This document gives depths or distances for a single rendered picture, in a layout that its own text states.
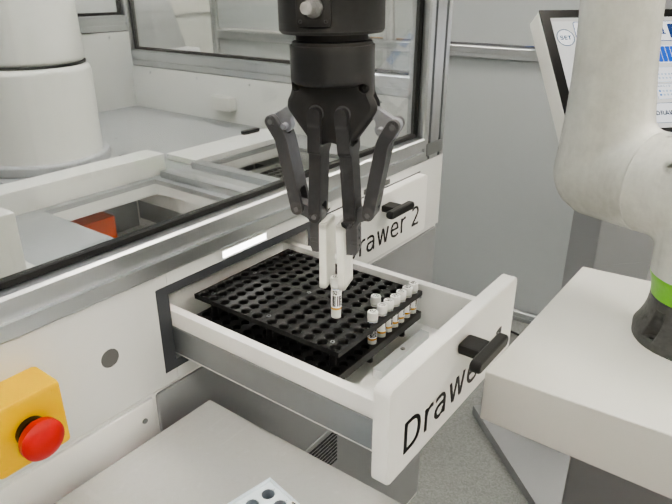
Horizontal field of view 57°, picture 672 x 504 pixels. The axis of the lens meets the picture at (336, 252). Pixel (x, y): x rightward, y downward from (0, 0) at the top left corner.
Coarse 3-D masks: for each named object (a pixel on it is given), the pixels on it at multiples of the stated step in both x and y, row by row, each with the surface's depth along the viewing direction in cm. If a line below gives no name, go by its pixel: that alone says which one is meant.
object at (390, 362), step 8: (416, 336) 77; (424, 336) 77; (408, 344) 75; (416, 344) 75; (392, 352) 74; (400, 352) 74; (408, 352) 74; (384, 360) 72; (392, 360) 72; (400, 360) 73; (376, 368) 70; (384, 368) 70; (392, 368) 72; (376, 376) 71
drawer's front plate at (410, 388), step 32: (512, 288) 74; (480, 320) 68; (416, 352) 59; (448, 352) 62; (384, 384) 54; (416, 384) 57; (448, 384) 64; (384, 416) 55; (448, 416) 67; (384, 448) 56; (416, 448) 61; (384, 480) 57
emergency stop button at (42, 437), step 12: (36, 420) 55; (48, 420) 55; (24, 432) 54; (36, 432) 54; (48, 432) 55; (60, 432) 56; (24, 444) 54; (36, 444) 54; (48, 444) 55; (60, 444) 56; (24, 456) 54; (36, 456) 55; (48, 456) 56
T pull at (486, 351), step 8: (472, 336) 65; (496, 336) 65; (504, 336) 65; (464, 344) 63; (472, 344) 63; (480, 344) 63; (488, 344) 63; (496, 344) 63; (504, 344) 65; (464, 352) 63; (472, 352) 63; (480, 352) 62; (488, 352) 62; (496, 352) 63; (472, 360) 61; (480, 360) 61; (488, 360) 62; (472, 368) 60; (480, 368) 60
